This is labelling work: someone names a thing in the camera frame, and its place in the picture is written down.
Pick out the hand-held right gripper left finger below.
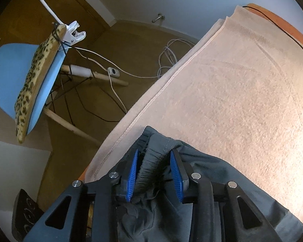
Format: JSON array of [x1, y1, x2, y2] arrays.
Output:
[[23, 149, 139, 242]]

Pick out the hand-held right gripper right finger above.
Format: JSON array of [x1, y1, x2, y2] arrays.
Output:
[[170, 149, 291, 242]]

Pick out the dark grey shorts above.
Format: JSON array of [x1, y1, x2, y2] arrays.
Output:
[[114, 125, 303, 242]]

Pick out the beige blanket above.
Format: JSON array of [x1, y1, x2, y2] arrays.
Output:
[[87, 5, 303, 226]]

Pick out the leopard print cushion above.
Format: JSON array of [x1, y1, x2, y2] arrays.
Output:
[[15, 24, 67, 145]]

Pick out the blue chair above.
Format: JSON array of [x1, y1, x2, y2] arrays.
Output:
[[0, 43, 129, 147]]

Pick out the white clip desk lamp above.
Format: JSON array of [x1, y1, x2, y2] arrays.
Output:
[[32, 0, 87, 43]]

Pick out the thin black cable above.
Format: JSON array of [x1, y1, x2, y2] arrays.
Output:
[[45, 63, 127, 124]]

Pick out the white lamp cable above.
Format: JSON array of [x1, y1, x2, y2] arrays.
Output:
[[66, 39, 195, 114]]

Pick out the black ring light cable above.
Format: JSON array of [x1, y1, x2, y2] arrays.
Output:
[[242, 5, 303, 61]]

